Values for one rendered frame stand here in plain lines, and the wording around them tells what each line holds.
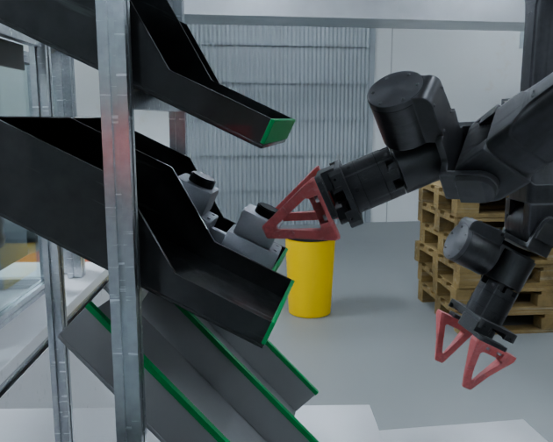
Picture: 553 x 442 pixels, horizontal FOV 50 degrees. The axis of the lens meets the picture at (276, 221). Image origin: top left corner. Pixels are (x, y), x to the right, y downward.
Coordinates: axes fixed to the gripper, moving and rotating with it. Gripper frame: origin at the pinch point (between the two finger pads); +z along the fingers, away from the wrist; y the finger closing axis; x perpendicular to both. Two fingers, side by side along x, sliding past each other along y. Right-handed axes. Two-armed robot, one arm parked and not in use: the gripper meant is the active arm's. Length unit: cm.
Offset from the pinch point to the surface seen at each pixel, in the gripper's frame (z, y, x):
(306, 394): 6.8, -5.7, 23.2
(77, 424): 49, -22, 22
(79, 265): 85, -113, 3
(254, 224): 2.0, 2.0, -0.8
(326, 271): 41, -333, 89
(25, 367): 78, -56, 16
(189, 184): 7.0, 1.8, -7.8
